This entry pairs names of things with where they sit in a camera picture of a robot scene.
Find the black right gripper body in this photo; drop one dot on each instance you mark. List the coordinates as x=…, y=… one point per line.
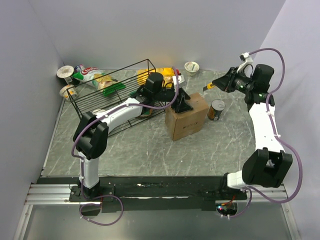
x=242, y=84

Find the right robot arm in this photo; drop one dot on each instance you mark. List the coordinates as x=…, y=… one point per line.
x=269, y=164

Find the white yogurt cup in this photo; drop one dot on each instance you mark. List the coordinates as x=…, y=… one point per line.
x=191, y=68

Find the orange label tin can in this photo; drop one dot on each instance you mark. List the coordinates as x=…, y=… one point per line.
x=216, y=108

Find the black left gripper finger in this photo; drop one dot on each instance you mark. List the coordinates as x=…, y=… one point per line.
x=180, y=107
x=182, y=95

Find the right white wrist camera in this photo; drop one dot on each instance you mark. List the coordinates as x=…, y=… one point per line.
x=246, y=60

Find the aluminium rail frame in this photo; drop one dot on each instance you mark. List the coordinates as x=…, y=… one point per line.
x=57, y=194

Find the blue white small can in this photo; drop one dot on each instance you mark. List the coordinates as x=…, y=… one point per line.
x=79, y=68

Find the green white cassava chips bag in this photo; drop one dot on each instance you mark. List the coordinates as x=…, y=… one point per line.
x=95, y=77

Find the green wrapped round package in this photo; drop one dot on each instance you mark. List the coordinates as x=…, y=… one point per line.
x=113, y=89

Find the black wire rack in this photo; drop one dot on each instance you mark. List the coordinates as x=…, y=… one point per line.
x=89, y=98

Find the brown cardboard express box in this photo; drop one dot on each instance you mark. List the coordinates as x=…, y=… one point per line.
x=180, y=125

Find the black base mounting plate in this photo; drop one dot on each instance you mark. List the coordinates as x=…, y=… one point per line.
x=111, y=204

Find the white green bowl container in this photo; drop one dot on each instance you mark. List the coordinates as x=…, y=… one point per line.
x=98, y=111

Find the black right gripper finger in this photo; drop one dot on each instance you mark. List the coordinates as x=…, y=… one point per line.
x=224, y=88
x=225, y=80

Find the yellow utility knife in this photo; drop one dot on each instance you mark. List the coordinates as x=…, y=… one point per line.
x=208, y=87

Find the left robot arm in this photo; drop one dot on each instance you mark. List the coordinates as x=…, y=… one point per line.
x=91, y=136

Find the white cup brown lid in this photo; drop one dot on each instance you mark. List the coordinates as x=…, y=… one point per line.
x=65, y=72

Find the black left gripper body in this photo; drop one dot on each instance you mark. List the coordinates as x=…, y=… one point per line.
x=165, y=95

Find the white yellow noodle cup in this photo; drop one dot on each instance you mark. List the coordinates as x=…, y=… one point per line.
x=68, y=92

